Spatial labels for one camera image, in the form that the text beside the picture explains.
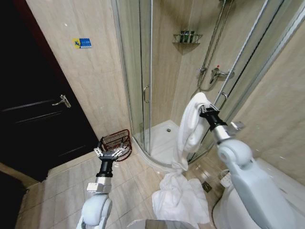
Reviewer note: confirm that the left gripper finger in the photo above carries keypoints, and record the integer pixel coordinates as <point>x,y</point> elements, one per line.
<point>120,151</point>
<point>98,151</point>

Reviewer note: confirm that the square metal floor drain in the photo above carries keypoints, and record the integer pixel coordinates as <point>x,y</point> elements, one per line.
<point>207,186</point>

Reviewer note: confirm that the dark green toiletry bottle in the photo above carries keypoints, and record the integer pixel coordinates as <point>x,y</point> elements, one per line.
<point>192,37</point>
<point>182,37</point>
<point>187,37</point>

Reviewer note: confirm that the white toilet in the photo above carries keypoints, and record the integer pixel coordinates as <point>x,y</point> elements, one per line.
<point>281,190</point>

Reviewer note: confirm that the white bath towel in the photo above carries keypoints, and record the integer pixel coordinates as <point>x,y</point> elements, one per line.
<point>178,190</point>

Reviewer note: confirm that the chrome shower mixer tap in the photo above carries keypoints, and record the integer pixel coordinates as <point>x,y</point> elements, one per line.
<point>218,72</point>

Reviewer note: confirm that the white robot front shell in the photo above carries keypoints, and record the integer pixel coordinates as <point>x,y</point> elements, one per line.
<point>162,224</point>

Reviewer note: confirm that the dark wooden door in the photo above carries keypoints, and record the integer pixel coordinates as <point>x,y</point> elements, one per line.
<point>33,95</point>

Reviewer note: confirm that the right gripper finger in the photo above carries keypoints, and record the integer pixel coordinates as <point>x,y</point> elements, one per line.
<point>212,107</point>
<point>202,110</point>

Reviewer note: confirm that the blue and yellow wall sticker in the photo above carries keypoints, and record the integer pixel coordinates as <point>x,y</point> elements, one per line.
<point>83,43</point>

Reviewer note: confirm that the white shower tray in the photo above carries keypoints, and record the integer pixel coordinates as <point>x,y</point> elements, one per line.
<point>162,145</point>

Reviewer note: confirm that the glass shower enclosure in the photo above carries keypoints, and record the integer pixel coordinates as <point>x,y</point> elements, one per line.
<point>133,71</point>

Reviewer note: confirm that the chrome shower riser rail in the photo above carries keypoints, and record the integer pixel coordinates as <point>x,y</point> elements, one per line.
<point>214,35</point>

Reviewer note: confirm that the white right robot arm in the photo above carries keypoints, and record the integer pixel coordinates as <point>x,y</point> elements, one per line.
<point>245,183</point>

